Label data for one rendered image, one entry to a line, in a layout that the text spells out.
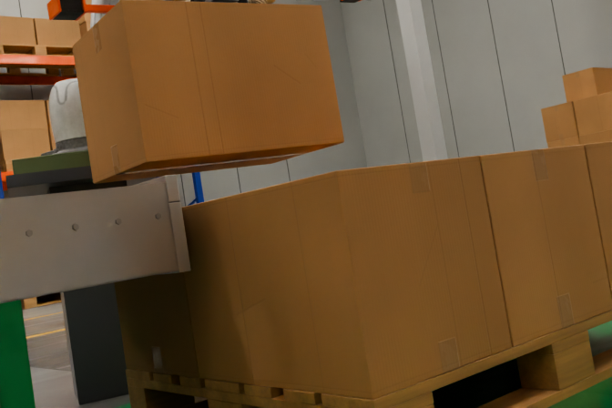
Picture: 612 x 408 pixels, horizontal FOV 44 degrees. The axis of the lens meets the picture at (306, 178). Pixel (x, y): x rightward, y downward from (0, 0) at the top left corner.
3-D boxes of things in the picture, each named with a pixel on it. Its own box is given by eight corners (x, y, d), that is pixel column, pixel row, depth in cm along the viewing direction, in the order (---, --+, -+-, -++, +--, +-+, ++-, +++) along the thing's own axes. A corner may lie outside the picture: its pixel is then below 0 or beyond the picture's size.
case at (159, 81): (146, 162, 179) (120, -2, 181) (93, 184, 212) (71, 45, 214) (345, 142, 213) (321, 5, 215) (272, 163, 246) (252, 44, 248)
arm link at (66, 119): (45, 144, 256) (35, 81, 257) (71, 147, 273) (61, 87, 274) (89, 135, 253) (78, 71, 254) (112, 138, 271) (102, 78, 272)
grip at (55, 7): (58, 11, 213) (56, -6, 213) (49, 20, 220) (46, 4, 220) (87, 12, 218) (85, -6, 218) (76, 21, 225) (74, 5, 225)
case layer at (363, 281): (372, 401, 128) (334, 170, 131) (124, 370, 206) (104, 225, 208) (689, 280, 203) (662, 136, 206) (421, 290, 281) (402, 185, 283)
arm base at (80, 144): (45, 165, 268) (42, 150, 268) (108, 156, 273) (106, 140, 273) (38, 159, 250) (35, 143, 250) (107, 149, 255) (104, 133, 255)
